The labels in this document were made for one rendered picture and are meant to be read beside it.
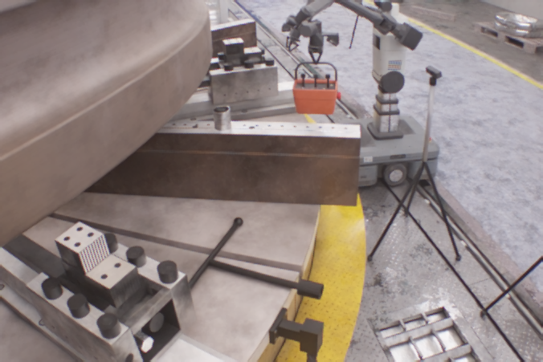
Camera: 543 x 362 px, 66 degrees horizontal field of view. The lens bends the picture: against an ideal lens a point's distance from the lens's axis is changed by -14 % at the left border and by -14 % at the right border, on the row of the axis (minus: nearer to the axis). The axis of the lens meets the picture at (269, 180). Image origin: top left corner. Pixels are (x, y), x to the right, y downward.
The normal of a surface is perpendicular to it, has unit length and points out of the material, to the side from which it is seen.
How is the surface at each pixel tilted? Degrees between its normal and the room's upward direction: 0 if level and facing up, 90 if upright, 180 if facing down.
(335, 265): 0
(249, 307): 0
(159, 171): 90
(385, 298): 0
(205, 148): 90
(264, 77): 90
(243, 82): 90
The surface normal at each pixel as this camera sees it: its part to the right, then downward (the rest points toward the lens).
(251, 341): -0.04, -0.85
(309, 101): -0.14, 0.63
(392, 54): 0.12, 0.52
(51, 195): 0.85, 0.25
